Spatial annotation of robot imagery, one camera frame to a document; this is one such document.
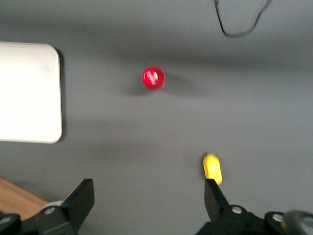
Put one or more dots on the wooden two-drawer cabinet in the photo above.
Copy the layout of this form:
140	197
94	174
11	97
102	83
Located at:
14	198

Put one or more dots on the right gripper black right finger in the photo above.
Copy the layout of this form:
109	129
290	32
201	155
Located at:
215	203

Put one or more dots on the red coke bottle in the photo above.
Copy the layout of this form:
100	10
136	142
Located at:
153	77

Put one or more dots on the white rectangular tray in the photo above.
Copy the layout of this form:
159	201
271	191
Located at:
29	93

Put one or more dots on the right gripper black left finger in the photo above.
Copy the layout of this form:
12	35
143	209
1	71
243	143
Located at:
78	200

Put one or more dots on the yellow lemon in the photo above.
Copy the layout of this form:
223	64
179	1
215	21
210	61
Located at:
212	169

